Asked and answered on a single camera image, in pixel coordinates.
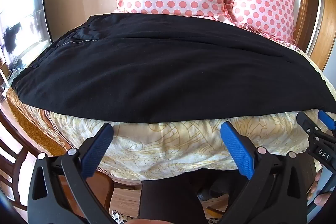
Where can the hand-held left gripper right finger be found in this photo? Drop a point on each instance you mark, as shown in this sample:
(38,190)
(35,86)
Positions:
(236,151)

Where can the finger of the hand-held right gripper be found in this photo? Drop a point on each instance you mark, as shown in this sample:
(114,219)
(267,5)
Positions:
(327,119)
(306,124)

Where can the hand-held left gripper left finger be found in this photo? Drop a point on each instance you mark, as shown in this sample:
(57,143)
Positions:
(96,151)

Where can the black pants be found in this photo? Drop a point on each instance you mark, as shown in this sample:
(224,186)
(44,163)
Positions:
(157,69)

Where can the person's right hand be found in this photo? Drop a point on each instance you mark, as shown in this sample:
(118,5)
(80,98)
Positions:
(319,192)

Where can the cream floral bedspread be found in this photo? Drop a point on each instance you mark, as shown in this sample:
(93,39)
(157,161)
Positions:
(170,148)

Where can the orange patterned bed sheet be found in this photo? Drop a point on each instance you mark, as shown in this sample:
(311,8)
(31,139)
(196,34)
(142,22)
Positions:
(29,119)

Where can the wooden chair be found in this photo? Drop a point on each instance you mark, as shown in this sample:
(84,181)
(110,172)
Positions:
(13,161)

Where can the person's leg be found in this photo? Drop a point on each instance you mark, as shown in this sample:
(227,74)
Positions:
(168,200)

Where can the wooden wardrobe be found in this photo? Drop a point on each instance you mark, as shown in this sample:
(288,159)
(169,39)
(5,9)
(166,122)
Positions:
(325,16)

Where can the glass television stand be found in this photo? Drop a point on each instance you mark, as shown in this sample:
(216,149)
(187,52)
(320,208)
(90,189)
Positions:
(10,79)

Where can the flat screen television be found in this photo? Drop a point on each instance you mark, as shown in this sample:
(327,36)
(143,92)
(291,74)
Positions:
(26,16)

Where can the wooden bed frame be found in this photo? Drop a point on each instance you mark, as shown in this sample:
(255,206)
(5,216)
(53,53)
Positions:
(105,187)

